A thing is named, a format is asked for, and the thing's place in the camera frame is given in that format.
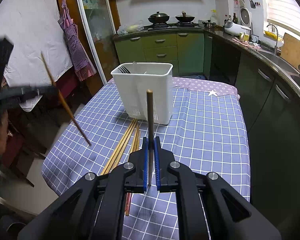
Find white electric fan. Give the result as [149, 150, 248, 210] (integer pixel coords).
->
[239, 7, 251, 28]

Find green kitchen cabinets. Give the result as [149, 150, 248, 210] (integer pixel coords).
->
[114, 31, 212, 77]

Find white plastic utensil holder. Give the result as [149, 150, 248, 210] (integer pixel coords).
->
[111, 62, 173, 125]

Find chrome sink faucet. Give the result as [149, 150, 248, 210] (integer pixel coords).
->
[267, 23, 279, 55]

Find wooden cutting board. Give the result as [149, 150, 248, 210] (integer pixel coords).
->
[280, 33, 300, 70]

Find purple plaid apron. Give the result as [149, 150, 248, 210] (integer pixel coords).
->
[58, 0, 96, 81]

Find white cloth sheet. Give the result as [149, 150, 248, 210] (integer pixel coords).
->
[0, 0, 73, 88]

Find blue checkered tablecloth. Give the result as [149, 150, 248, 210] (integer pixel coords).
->
[42, 81, 250, 239]

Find dark wooden chopstick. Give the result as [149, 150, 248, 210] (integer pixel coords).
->
[147, 89, 154, 186]

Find black wok on stove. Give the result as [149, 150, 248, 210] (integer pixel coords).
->
[148, 11, 170, 24]

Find sliding glass door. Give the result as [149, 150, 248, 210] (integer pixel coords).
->
[77, 0, 119, 84]

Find black plastic fork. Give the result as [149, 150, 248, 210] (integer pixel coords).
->
[118, 65, 131, 74]

